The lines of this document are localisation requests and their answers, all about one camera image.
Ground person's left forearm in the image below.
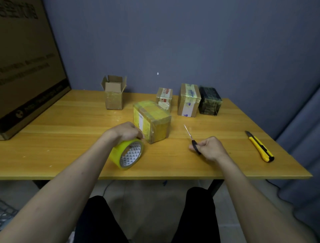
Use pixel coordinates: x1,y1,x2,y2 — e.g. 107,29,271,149
0,134,118,243

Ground yellow utility knife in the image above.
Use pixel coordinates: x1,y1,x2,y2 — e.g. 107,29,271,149
245,130,275,163

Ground metal wire cart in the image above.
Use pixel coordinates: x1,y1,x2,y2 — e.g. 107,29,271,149
0,199,18,231

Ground person's black trousers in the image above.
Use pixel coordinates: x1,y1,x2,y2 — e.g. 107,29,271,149
74,187,222,243

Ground person's right hand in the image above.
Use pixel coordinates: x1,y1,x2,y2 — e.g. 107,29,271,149
189,136,229,163

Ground black floor cable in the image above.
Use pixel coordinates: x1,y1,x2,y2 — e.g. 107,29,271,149
265,179,282,190

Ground yellow tape roll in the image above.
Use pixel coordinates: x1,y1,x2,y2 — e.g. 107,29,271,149
108,138,145,170

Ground person's left hand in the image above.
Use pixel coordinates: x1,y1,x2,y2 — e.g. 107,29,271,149
102,121,145,147

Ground brown box with white label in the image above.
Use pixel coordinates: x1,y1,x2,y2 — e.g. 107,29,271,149
177,83,202,117

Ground small carton red label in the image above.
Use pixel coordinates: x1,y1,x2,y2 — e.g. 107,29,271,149
155,87,173,112

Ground black handled scissors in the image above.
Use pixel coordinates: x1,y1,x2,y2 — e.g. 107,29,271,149
184,124,202,155

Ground small carton yellow tape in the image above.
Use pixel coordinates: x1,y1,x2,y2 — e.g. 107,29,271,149
132,100,172,145

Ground black table leg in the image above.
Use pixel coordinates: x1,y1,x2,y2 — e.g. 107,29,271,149
207,179,225,197
32,180,50,190

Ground large flat brown carton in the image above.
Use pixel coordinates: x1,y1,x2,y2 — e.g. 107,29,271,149
0,0,72,141

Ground black cardboard box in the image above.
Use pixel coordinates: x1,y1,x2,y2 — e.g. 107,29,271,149
198,86,223,116

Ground person's right forearm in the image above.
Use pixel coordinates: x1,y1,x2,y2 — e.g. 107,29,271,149
216,155,318,243

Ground thin floor cable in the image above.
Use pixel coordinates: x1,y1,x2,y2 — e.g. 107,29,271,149
102,180,117,197

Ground grey pleated curtain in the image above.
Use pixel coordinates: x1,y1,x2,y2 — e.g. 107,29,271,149
267,85,320,231

